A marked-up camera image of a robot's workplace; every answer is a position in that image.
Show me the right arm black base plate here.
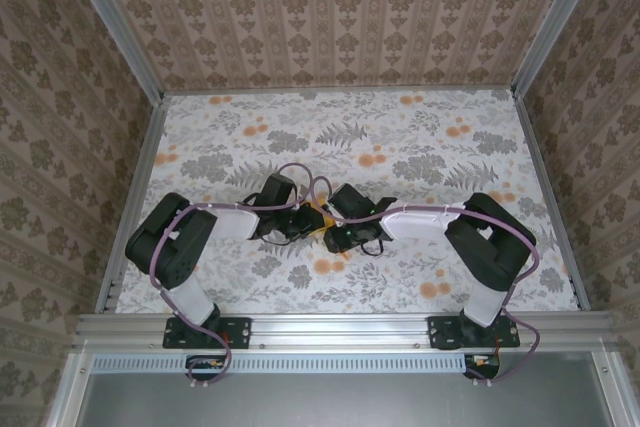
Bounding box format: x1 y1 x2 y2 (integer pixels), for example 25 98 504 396
427 315 521 350

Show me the aluminium table side rail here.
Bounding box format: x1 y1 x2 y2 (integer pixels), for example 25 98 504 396
514 91 592 312
94 94 169 316

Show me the aluminium table end rail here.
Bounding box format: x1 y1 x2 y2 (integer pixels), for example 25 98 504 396
162 87 516 97

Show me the floral printed table cover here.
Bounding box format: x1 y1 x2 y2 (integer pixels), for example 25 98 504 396
114 91 580 315

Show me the aluminium frame post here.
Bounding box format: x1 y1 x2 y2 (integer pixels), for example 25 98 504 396
62 0 166 103
510 0 614 94

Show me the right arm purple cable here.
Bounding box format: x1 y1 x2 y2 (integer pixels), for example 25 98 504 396
304 174 542 389

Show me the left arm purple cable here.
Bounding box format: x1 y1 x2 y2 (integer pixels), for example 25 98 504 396
149 162 314 391

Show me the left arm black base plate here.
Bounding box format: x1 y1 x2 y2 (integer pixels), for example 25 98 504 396
163 315 252 350

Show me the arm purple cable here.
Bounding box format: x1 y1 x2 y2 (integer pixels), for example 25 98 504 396
149 162 314 391
304 174 542 389

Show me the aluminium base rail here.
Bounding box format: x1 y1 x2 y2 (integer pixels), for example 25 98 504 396
72 311 619 351

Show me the yellow paper sheet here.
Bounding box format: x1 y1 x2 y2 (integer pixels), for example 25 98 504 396
308 199 337 238

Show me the slotted grey cable duct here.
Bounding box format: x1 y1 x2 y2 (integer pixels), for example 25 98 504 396
91 356 471 374

